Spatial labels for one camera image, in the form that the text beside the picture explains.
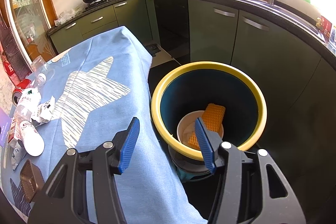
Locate purple card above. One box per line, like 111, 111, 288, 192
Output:
0, 109, 14, 147

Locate white paper bowl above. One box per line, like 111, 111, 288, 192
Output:
177, 110, 224, 151

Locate clear plastic cup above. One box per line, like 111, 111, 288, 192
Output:
30, 55, 55, 75

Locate crushed clear plastic bottle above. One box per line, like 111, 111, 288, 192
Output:
13, 72, 48, 126

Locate crumpled clear plastic bag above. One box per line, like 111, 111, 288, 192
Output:
54, 9, 77, 26

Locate white plastic tube bottle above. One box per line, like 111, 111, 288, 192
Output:
15, 120, 45, 157

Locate crumpled white wrapper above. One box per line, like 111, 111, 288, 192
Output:
31, 95, 56, 126

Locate red box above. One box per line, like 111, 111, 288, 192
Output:
315, 15, 333, 38

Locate blue bin with yellow rim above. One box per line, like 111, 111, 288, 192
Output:
151, 61, 268, 183

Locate small white packet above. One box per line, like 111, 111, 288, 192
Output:
10, 139, 27, 171

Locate orange waffle sponge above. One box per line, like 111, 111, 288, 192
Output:
187, 103, 226, 151

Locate green kitchen cabinets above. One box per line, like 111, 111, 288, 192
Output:
49, 0, 336, 188

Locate red drink can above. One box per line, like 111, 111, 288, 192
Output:
12, 79, 34, 104

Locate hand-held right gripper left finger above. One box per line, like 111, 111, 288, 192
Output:
28, 117, 140, 224

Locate brown plastic tray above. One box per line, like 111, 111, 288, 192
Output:
20, 160, 46, 203

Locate glass door with red decal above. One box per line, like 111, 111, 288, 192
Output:
0, 0, 59, 83

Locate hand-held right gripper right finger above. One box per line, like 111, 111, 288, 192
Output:
194, 117, 307, 224

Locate blue tablecloth with white star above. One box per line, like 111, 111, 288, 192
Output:
0, 26, 208, 224

